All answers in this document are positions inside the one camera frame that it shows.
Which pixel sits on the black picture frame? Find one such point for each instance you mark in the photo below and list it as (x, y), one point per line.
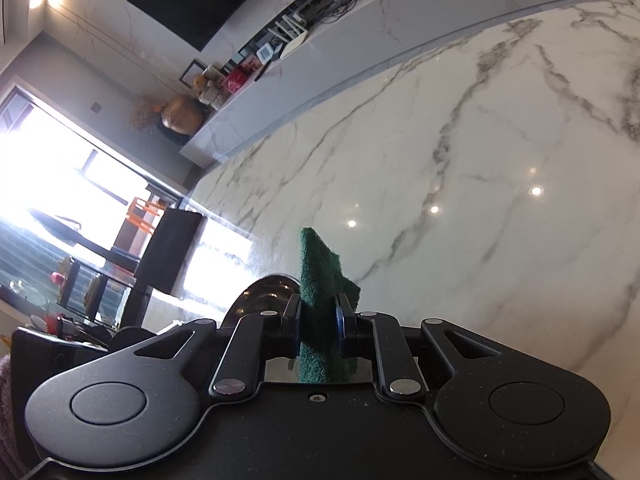
(192, 71)

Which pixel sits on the red gift box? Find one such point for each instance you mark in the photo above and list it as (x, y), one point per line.
(236, 81)

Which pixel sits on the white wifi router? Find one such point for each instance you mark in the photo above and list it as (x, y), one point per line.
(292, 42)

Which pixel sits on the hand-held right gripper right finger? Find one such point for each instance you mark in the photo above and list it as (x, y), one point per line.
(341, 325)

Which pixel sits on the green scouring pad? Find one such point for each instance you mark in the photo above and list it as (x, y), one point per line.
(320, 280)

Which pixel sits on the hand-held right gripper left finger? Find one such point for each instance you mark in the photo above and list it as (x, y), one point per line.
(295, 327)

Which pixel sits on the brown teddy bear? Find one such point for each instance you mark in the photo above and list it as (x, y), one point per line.
(207, 89)

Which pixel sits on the stainless steel bowl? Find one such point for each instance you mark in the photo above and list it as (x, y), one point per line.
(260, 300)

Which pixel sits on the grey power strip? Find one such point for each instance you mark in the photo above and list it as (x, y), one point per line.
(314, 2)

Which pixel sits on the gold round vase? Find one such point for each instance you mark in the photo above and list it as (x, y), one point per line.
(182, 116)

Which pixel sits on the black remote control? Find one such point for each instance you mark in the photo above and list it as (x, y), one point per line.
(261, 74)

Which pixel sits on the white desk clock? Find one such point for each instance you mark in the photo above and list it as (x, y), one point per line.
(265, 52)

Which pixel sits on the orange stool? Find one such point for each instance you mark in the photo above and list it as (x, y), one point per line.
(145, 216)

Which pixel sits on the marble television console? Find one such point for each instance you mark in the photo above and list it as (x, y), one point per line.
(350, 45)

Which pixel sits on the dried flower bunch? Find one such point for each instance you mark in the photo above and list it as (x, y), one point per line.
(145, 112)

